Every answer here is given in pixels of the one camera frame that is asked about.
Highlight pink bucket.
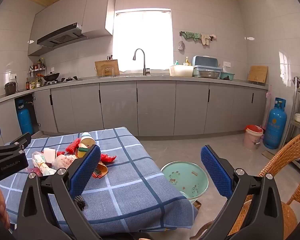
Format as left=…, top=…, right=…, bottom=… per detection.
left=242, top=125, right=264, bottom=151

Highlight metal faucet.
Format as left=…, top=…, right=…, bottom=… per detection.
left=133, top=48, right=150, bottom=76

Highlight paper cup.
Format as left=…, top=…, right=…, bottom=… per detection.
left=79, top=132, right=97, bottom=148

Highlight red mesh netting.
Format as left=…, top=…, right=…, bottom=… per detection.
left=65, top=137, right=82, bottom=153

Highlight printed plastic packet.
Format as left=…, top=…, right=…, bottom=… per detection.
left=32, top=152, right=57, bottom=177

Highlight blue gas cylinder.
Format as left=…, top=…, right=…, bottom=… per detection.
left=16, top=99, right=34, bottom=135
left=263, top=97, right=288, bottom=150

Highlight pink broom handle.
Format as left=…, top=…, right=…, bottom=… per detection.
left=265, top=85, right=273, bottom=130

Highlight wooden cutting board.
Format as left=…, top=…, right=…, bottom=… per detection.
left=94, top=59, right=120, bottom=77
left=247, top=65, right=269, bottom=84

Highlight dark rice cooker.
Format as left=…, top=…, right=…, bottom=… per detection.
left=4, top=81, right=17, bottom=97

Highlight grey base cabinets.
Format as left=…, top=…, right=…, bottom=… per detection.
left=0, top=76, right=269, bottom=145

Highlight wicker chair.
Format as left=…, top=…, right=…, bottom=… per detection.
left=197, top=129, right=300, bottom=240

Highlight blue dish rack box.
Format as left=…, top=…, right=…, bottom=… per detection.
left=191, top=55, right=222, bottom=78

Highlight black wok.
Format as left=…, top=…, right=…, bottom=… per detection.
left=37, top=72, right=60, bottom=82

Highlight metal colander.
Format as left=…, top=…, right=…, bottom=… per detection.
left=199, top=70, right=220, bottom=78

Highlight person's left hand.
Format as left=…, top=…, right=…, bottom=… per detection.
left=0, top=185, right=11, bottom=230

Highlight gas stove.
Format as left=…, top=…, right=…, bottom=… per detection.
left=41, top=76, right=83, bottom=86

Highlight red snack wrapper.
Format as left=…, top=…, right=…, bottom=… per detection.
left=27, top=167, right=42, bottom=178

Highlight grey wall cabinets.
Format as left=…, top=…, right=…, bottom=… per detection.
left=27, top=0, right=118, bottom=57

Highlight orange foil snack bag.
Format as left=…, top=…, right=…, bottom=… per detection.
left=92, top=162, right=109, bottom=180

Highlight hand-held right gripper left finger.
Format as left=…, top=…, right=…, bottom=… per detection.
left=16, top=144, right=103, bottom=240

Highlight white foam block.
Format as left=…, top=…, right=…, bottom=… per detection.
left=44, top=148, right=58, bottom=164

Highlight blue checked tablecloth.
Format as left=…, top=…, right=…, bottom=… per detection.
left=0, top=127, right=199, bottom=235

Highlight white plastic basin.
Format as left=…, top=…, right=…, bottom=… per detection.
left=169, top=64, right=194, bottom=77

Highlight metal shelf rack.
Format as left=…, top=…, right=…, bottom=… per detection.
left=289, top=76, right=300, bottom=174

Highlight row of condiment bottles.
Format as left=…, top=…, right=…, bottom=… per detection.
left=25, top=58, right=47, bottom=90

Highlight green enamel basin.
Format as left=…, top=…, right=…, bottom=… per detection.
left=161, top=162, right=209, bottom=204

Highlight green striped cloth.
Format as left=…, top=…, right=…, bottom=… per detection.
left=182, top=31, right=202, bottom=42

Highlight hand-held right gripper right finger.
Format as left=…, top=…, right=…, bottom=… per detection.
left=200, top=144, right=289, bottom=240

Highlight dark steel scrubber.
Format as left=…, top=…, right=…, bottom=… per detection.
left=74, top=195, right=86, bottom=211

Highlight window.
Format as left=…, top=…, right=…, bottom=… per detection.
left=112, top=9, right=174, bottom=72

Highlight red crumpled wrapper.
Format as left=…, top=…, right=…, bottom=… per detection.
left=100, top=153, right=117, bottom=163

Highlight range hood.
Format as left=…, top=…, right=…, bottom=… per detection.
left=36, top=22, right=87, bottom=48

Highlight clear plastic bag red print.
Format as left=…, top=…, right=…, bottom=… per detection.
left=51, top=154, right=78, bottom=171

